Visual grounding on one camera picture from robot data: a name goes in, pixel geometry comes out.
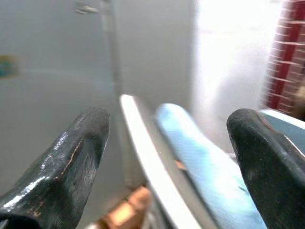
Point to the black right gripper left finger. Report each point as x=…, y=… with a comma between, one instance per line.
x=59, y=171

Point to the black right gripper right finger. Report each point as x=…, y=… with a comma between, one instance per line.
x=269, y=167

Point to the silver mini fridge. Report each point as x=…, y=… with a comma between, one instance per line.
x=59, y=59

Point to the light blue chair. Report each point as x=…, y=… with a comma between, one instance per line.
x=202, y=167

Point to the orange brick stack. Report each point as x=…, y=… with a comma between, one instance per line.
x=126, y=207

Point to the white folding chair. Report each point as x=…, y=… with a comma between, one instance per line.
x=143, y=148

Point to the red tiled pillar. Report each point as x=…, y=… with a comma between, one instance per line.
x=286, y=47

